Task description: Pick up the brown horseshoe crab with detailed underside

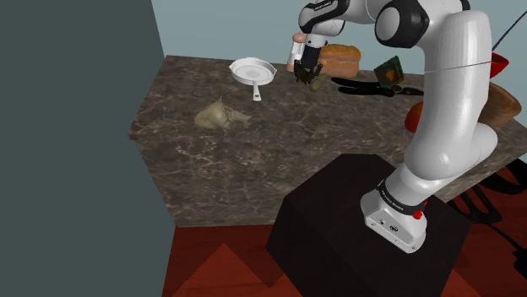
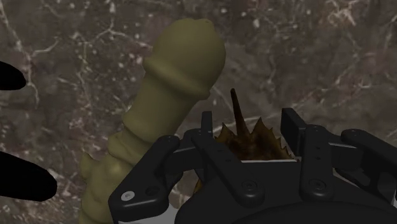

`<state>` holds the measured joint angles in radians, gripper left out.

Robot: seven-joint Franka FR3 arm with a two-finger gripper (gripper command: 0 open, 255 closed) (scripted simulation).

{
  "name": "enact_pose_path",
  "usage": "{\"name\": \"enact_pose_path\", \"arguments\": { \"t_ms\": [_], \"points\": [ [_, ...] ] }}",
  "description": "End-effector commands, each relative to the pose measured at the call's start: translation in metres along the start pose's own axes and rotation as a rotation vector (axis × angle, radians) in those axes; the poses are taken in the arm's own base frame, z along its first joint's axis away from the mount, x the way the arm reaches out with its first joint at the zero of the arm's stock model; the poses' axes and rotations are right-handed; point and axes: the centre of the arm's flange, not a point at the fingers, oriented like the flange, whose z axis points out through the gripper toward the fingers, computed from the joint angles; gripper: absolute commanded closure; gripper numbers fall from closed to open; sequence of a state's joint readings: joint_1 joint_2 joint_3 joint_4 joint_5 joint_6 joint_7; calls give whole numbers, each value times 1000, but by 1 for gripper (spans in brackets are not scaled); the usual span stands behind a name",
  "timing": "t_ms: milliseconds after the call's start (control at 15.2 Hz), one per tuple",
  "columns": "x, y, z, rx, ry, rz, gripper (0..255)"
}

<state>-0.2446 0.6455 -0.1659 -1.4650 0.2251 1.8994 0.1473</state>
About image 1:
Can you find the small olive green lump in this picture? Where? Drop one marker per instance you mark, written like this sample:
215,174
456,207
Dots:
317,85

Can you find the red cone with dark rod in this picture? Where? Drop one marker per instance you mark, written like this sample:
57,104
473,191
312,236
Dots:
499,65

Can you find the black tongs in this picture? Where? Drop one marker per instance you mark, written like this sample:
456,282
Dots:
362,87

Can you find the red round object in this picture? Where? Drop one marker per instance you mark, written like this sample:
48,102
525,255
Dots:
413,118

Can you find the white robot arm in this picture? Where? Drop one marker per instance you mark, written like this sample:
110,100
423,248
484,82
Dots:
451,94

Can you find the white bottle with pink cap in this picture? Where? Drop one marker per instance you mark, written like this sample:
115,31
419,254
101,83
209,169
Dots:
295,49

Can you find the beige crumpled cloth bag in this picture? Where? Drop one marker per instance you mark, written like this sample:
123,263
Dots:
214,116

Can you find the dark robot stand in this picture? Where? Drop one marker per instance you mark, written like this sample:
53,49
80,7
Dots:
329,230

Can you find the green patterned box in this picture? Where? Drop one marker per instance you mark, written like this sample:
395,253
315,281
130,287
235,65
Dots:
389,72

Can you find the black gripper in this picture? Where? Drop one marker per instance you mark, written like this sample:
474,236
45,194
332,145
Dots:
311,55

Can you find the dark brown bread loaf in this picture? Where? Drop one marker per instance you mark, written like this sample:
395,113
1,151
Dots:
500,107

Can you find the golden brown bread loaf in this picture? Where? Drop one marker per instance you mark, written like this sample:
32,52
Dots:
341,61

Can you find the white frying pan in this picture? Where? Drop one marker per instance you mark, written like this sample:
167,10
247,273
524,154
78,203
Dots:
252,71

